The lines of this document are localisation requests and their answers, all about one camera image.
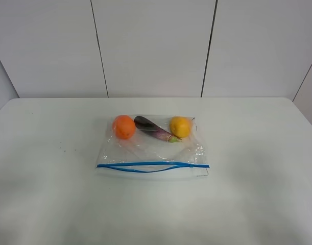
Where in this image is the clear zip bag blue seal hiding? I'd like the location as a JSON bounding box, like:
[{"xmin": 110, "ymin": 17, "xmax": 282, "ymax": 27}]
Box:
[{"xmin": 96, "ymin": 115, "xmax": 210, "ymax": 179}]

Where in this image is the purple eggplant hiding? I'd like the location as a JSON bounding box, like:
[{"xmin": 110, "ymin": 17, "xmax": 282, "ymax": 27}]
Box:
[{"xmin": 134, "ymin": 116, "xmax": 182, "ymax": 143}]

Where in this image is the yellow lemon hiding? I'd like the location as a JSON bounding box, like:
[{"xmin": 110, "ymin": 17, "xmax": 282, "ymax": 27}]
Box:
[{"xmin": 170, "ymin": 116, "xmax": 193, "ymax": 138}]

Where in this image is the orange fruit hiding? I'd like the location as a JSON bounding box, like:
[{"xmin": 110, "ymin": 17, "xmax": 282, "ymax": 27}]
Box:
[{"xmin": 112, "ymin": 115, "xmax": 136, "ymax": 140}]

